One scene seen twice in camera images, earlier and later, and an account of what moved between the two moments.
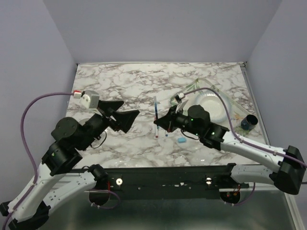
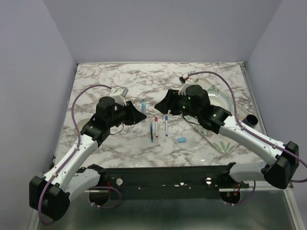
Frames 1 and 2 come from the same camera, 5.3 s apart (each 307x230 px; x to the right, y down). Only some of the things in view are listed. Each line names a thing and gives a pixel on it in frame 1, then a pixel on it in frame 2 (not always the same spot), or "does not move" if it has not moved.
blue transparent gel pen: [156, 108] -> [151, 132]
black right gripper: [168, 122] -> [169, 102]
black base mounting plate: [166, 183] does not move
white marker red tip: [156, 132] does not move
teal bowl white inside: [83, 121] does not move
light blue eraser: [182, 140] does not move
